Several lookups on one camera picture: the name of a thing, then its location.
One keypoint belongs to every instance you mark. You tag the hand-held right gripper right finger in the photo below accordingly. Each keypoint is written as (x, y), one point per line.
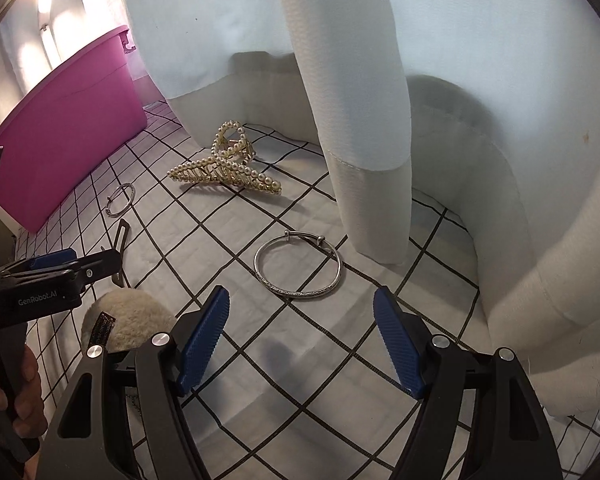
(397, 345)

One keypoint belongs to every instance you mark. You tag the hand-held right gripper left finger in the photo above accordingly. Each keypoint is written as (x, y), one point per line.
(202, 340)

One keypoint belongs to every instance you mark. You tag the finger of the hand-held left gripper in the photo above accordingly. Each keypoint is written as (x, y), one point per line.
(100, 265)
(50, 261)

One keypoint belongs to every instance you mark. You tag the black hair clip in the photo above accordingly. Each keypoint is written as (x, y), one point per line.
(122, 232)

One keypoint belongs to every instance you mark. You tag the thin silver bangle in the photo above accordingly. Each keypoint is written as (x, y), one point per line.
(111, 211)

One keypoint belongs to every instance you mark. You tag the beige fluffy hair clip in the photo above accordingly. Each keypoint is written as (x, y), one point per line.
(135, 315)

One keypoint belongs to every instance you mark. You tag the medium silver bangle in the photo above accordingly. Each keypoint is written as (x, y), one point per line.
(320, 241)

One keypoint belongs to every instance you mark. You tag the pink plastic basin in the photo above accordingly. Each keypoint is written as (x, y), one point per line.
(80, 135)

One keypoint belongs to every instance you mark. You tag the pearl hair claw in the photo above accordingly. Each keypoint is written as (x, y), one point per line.
(230, 172)

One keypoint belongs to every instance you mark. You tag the person's left hand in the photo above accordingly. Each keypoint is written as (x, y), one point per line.
(32, 390)

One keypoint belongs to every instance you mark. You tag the black checked white tablecloth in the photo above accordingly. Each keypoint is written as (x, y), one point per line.
(305, 340)

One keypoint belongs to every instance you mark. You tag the white curtain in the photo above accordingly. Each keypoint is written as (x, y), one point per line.
(330, 60)

